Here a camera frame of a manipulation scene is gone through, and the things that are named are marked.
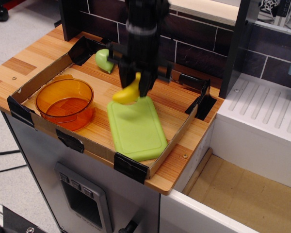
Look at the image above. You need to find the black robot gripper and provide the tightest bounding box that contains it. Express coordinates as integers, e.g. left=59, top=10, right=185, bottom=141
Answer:
left=107, top=23, right=173, bottom=97

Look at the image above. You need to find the yellow toy banana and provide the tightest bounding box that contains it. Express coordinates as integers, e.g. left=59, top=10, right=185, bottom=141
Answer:
left=113, top=72, right=141, bottom=104

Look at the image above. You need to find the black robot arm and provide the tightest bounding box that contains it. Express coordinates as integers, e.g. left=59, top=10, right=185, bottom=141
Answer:
left=107, top=0, right=173, bottom=97

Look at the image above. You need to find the cardboard fence with black tape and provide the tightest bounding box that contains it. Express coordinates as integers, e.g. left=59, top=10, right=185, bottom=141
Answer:
left=7, top=37, right=223, bottom=190

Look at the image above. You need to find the orange transparent plastic pot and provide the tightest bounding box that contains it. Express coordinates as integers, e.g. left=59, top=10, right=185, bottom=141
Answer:
left=35, top=74, right=95, bottom=131

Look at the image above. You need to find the green toy pear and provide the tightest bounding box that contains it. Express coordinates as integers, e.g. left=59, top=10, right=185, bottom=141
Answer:
left=95, top=49, right=114, bottom=74

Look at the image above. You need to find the green plastic cutting board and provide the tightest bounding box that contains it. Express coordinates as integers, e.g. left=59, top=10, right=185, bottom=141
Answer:
left=107, top=97, right=168, bottom=162

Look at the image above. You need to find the grey toy oven cabinet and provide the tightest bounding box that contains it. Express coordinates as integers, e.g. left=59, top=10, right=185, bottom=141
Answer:
left=4, top=114, right=160, bottom=233

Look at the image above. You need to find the white toy sink unit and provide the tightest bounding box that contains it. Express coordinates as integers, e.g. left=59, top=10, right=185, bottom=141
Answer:
left=160, top=75, right=291, bottom=233

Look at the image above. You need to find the black vertical post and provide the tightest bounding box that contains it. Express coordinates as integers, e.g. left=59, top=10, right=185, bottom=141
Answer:
left=219, top=0, right=260, bottom=99

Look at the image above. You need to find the black cable on floor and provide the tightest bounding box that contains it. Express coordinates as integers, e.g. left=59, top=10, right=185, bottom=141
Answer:
left=0, top=150, right=27, bottom=174

